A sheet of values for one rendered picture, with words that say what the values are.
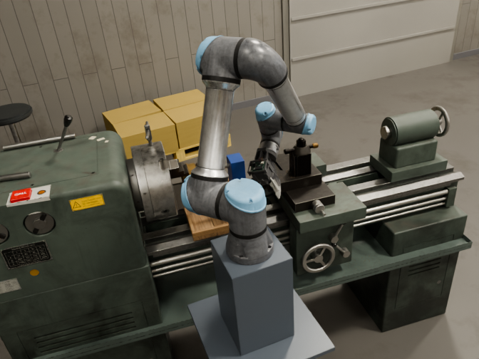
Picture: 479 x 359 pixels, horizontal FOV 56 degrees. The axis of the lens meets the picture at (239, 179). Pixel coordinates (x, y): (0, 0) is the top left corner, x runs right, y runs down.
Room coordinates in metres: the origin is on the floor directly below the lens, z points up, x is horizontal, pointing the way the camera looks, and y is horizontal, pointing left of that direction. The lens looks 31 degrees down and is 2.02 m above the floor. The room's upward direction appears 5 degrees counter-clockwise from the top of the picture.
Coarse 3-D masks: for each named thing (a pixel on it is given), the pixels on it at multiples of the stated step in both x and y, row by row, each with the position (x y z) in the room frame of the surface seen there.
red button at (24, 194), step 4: (28, 188) 1.31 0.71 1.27; (12, 192) 1.29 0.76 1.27; (16, 192) 1.29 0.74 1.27; (20, 192) 1.29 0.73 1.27; (24, 192) 1.28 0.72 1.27; (28, 192) 1.28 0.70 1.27; (12, 196) 1.27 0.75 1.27; (16, 196) 1.27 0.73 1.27; (20, 196) 1.26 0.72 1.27; (24, 196) 1.26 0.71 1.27; (28, 196) 1.26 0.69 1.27; (12, 200) 1.25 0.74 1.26; (16, 200) 1.25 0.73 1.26; (20, 200) 1.25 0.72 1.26; (24, 200) 1.25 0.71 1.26
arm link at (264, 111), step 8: (264, 104) 1.53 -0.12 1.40; (272, 104) 1.52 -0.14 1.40; (256, 112) 1.50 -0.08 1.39; (264, 112) 1.49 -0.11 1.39; (272, 112) 1.49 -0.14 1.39; (264, 120) 1.49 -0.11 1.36; (272, 120) 1.48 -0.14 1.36; (280, 120) 1.46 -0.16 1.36; (264, 128) 1.50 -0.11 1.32; (272, 128) 1.48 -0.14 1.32; (280, 128) 1.46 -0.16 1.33
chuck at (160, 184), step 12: (144, 144) 1.65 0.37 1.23; (156, 144) 1.62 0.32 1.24; (144, 156) 1.54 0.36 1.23; (156, 156) 1.54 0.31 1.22; (144, 168) 1.50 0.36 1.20; (156, 168) 1.50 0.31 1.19; (168, 168) 1.50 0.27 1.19; (156, 180) 1.47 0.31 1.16; (168, 180) 1.47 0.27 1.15; (156, 192) 1.45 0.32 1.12; (168, 192) 1.46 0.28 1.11; (156, 204) 1.44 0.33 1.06; (168, 204) 1.46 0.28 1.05; (156, 216) 1.46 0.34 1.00; (168, 216) 1.50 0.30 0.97
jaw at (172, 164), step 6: (162, 162) 1.52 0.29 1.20; (168, 162) 1.54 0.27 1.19; (174, 162) 1.54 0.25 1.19; (180, 162) 1.58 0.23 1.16; (162, 168) 1.51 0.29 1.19; (174, 168) 1.52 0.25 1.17; (180, 168) 1.56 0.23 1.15; (186, 168) 1.59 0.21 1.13; (174, 174) 1.56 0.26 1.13; (180, 174) 1.57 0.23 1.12; (186, 174) 1.58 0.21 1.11
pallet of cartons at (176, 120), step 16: (176, 96) 4.44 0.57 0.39; (192, 96) 4.40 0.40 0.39; (112, 112) 4.17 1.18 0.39; (128, 112) 4.13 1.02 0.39; (144, 112) 4.09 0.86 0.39; (160, 112) 4.10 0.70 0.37; (176, 112) 4.02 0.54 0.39; (192, 112) 3.98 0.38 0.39; (112, 128) 3.90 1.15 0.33; (128, 128) 3.73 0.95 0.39; (144, 128) 3.70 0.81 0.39; (160, 128) 3.68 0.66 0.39; (176, 128) 3.76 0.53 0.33; (192, 128) 3.82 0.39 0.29; (128, 144) 3.56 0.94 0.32; (176, 144) 3.73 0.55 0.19; (192, 144) 3.81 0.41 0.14
